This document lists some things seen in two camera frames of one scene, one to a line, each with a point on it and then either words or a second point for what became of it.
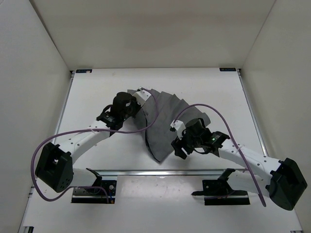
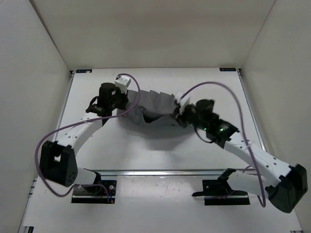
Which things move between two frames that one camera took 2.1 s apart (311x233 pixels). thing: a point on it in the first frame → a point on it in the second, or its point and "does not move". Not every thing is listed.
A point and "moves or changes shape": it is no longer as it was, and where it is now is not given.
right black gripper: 178,144 → 186,108
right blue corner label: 228,69 does not move
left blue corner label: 83,71 does not move
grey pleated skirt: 158,110 moves or changes shape
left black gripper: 139,107 → 126,96
